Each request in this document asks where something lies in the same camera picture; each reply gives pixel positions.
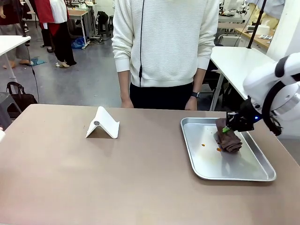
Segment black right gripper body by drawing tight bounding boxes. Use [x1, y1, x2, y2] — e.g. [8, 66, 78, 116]
[231, 98, 261, 132]

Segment brown towel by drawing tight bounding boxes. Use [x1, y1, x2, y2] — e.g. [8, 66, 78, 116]
[214, 118, 242, 153]

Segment person's left forearm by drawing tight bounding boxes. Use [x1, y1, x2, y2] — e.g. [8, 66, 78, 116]
[192, 39, 220, 94]

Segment person's right forearm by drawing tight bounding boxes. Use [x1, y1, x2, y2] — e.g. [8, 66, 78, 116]
[112, 39, 131, 102]

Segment person's left hand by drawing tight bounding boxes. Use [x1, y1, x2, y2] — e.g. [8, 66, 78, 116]
[184, 96, 198, 111]

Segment person's right hand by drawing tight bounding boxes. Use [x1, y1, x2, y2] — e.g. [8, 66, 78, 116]
[121, 99, 135, 109]

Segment silver metal tray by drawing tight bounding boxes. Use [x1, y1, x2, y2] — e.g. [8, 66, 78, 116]
[180, 117, 277, 182]

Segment large white table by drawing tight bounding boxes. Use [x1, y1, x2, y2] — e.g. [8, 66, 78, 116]
[209, 46, 277, 111]

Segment black trousers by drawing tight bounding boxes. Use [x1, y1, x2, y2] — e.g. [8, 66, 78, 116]
[129, 81, 195, 110]

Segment wooden workbench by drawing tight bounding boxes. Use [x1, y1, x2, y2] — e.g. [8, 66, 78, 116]
[234, 27, 275, 51]

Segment white paper roll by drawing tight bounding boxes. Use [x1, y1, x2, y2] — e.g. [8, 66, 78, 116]
[257, 24, 270, 36]

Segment black stand pole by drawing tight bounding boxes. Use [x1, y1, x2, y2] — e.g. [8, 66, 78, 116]
[247, 0, 268, 49]

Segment white knit sweater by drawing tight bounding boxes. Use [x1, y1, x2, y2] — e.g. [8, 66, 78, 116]
[112, 0, 220, 88]

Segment yellow coat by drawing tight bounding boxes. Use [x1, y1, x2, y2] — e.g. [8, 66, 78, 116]
[248, 0, 280, 31]

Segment white folding stand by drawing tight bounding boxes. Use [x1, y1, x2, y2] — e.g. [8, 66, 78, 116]
[85, 105, 120, 139]

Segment black backpack on stool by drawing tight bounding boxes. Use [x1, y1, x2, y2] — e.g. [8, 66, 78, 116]
[96, 10, 110, 36]

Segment blue plastic bag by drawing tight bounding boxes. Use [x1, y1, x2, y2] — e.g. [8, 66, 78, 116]
[71, 37, 86, 50]

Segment grey background desk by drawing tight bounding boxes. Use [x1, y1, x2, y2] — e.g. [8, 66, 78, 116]
[67, 9, 91, 49]

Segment bystander in red white clothes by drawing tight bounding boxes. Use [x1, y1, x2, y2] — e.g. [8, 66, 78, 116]
[34, 0, 77, 68]

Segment black handbag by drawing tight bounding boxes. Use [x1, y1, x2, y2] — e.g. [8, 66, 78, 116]
[6, 82, 38, 111]

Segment grey plastic stool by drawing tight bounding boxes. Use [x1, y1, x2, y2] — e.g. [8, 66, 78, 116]
[0, 92, 23, 130]

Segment small white table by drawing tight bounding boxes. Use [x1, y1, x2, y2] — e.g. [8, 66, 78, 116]
[0, 35, 31, 80]

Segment bystander in grey skirt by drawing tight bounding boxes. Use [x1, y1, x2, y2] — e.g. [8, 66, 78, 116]
[0, 0, 31, 69]

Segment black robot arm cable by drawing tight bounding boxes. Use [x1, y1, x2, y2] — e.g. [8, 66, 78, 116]
[261, 81, 284, 136]

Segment thin black hanging cable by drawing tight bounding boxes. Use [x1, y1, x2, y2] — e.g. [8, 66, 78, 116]
[138, 0, 145, 87]

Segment black pole with cable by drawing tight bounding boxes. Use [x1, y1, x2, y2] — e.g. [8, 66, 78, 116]
[16, 0, 40, 104]

